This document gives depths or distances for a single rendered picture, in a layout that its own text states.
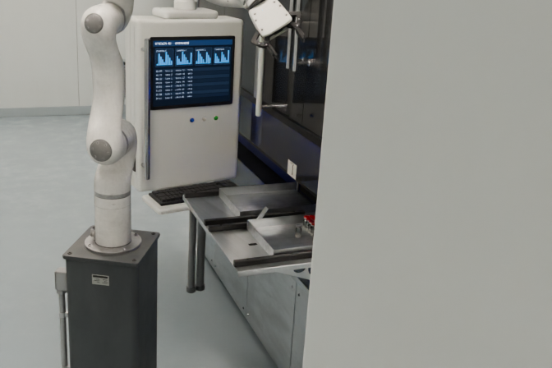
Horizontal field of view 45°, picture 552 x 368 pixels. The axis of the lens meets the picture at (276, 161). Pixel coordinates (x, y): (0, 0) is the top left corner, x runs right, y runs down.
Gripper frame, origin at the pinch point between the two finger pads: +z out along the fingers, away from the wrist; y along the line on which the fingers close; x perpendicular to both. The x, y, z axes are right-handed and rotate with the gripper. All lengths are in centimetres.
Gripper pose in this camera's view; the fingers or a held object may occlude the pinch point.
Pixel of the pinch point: (288, 46)
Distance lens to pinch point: 194.7
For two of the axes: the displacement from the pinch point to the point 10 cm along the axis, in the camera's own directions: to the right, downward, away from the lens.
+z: 5.3, 8.2, -2.2
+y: 8.5, -5.3, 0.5
